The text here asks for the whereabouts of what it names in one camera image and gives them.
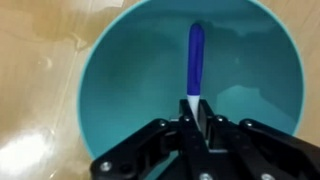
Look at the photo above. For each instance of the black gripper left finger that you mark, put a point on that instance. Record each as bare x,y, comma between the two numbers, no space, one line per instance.
138,155

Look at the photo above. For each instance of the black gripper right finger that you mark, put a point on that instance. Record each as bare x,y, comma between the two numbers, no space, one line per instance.
261,151

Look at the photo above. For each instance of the teal bowl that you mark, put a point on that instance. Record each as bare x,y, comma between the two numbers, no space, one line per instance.
137,72

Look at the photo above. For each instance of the blue and white marker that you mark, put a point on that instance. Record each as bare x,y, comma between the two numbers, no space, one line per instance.
195,68

